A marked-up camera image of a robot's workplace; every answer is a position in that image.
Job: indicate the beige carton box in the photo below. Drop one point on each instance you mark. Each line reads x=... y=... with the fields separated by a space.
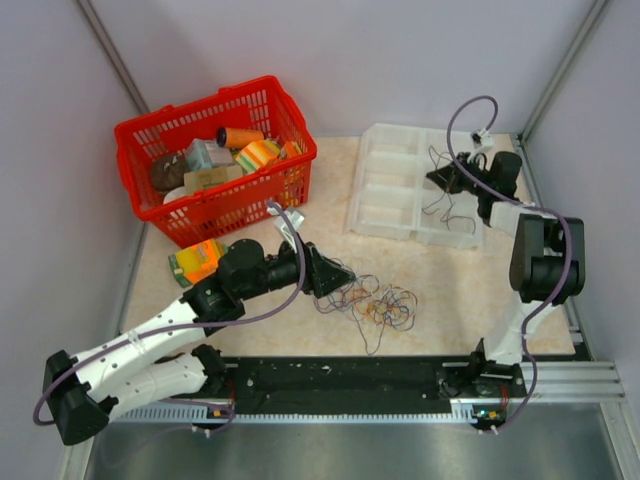
x=206 y=179

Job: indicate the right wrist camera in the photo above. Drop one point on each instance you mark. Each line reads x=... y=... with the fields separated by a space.
x=482 y=141

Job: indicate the orange yellow box on table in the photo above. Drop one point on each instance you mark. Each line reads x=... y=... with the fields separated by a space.
x=194 y=263

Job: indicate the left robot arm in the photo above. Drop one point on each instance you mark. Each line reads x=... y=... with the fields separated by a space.
x=167 y=355

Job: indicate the brown round item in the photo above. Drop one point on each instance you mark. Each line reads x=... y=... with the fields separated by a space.
x=167 y=173

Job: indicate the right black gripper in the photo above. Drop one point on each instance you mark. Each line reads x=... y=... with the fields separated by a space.
x=449 y=177

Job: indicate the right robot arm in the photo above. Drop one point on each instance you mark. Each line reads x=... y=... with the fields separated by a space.
x=547 y=266

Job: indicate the clear compartment tray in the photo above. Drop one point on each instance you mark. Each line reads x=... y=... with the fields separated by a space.
x=392 y=198

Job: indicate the striped yellow green box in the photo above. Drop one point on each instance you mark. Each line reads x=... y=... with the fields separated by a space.
x=257 y=155

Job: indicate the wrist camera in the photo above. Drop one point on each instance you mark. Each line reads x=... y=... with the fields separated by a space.
x=286 y=221
x=482 y=141

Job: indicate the teal grey box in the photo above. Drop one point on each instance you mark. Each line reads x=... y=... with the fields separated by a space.
x=207 y=154

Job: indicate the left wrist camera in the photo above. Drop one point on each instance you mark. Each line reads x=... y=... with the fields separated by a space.
x=286 y=221

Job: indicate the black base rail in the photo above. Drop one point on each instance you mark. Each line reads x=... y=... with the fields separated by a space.
x=360 y=385

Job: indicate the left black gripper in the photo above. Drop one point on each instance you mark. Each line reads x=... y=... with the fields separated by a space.
x=323 y=276

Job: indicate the red plastic basket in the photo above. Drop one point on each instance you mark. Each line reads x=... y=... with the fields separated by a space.
x=259 y=104

